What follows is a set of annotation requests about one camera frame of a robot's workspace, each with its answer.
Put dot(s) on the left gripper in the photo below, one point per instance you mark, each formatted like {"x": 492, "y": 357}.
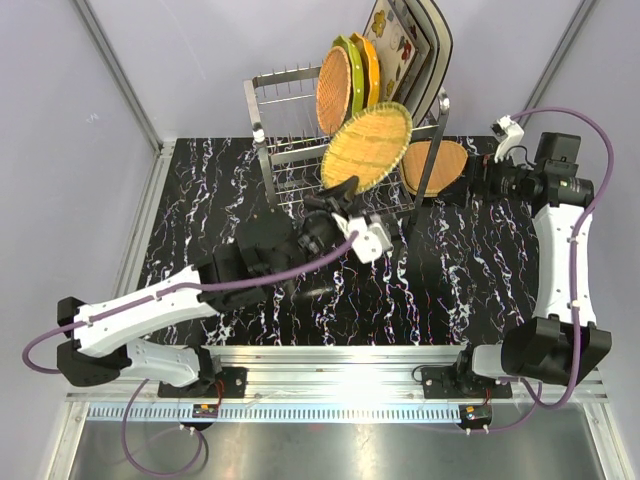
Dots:
{"x": 339, "y": 199}

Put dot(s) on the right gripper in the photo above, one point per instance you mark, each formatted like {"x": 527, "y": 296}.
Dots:
{"x": 480, "y": 173}

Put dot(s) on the orange rounded-square wicker plate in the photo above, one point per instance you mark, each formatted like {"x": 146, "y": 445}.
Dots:
{"x": 449, "y": 165}

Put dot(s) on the round green-rim bamboo plate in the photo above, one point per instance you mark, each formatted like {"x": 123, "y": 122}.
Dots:
{"x": 368, "y": 146}

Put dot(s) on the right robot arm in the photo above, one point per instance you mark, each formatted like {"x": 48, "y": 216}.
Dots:
{"x": 560, "y": 343}

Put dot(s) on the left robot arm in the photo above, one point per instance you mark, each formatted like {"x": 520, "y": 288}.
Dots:
{"x": 106, "y": 341}

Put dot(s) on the stainless steel dish rack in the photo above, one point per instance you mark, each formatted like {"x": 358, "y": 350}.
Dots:
{"x": 290, "y": 148}

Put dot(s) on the green ceramic plate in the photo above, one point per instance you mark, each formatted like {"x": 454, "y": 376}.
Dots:
{"x": 357, "y": 73}

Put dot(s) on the round brown wicker plate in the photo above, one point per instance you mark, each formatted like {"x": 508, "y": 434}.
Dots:
{"x": 333, "y": 90}

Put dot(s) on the orange ceramic plate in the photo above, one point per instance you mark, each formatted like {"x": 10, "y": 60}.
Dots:
{"x": 369, "y": 59}

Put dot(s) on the cream floral square plate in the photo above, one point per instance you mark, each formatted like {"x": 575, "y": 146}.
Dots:
{"x": 395, "y": 36}

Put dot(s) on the black rimmed square plate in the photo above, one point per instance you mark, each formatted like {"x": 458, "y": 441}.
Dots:
{"x": 444, "y": 35}

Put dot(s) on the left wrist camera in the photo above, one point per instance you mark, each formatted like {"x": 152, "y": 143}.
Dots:
{"x": 371, "y": 239}

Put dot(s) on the aluminium mounting rail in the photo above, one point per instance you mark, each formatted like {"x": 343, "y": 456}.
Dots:
{"x": 345, "y": 374}

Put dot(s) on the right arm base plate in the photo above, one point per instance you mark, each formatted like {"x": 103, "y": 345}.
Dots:
{"x": 440, "y": 383}

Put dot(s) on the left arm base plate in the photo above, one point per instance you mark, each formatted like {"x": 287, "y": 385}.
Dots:
{"x": 230, "y": 383}

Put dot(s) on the slotted cable duct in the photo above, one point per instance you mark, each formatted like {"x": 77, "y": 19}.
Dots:
{"x": 274, "y": 413}

